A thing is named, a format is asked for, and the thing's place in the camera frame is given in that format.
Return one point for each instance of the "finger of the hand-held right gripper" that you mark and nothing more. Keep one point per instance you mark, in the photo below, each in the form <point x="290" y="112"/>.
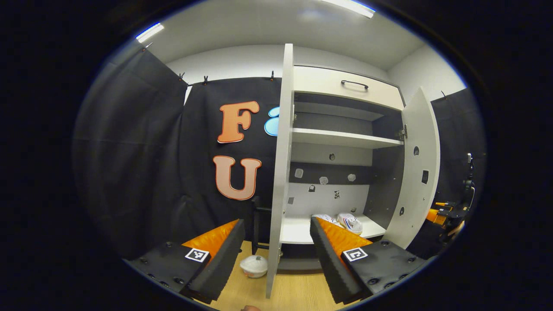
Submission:
<point x="434" y="215"/>

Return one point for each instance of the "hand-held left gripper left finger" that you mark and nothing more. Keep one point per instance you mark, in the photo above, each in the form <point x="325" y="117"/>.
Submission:
<point x="220" y="263"/>

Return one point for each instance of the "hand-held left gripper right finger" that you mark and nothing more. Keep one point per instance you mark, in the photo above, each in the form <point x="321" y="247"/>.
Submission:
<point x="330" y="263"/>

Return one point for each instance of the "white cabinet door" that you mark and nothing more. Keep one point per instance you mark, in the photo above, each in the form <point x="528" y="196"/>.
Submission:
<point x="414" y="194"/>
<point x="283" y="151"/>

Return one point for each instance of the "white striped shoe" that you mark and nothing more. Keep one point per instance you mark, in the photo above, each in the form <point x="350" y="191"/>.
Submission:
<point x="351" y="223"/>
<point x="325" y="218"/>

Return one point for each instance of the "white shoe cabinet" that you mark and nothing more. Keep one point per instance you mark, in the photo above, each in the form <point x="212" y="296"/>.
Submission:
<point x="337" y="138"/>

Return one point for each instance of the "metal door hinge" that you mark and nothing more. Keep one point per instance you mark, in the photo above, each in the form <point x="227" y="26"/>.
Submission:
<point x="402" y="132"/>

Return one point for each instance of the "white cabinet drawer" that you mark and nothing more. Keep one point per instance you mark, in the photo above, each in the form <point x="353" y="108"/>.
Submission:
<point x="328" y="84"/>

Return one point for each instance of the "white lidded cup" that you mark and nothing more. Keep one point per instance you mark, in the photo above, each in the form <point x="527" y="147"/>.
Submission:
<point x="254" y="267"/>

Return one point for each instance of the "black backdrop cloth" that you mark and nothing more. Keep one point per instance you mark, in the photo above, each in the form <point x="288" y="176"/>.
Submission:
<point x="456" y="129"/>
<point x="129" y="155"/>

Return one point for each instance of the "small ceiling light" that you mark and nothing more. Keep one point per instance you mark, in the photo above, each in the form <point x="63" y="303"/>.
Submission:
<point x="150" y="32"/>

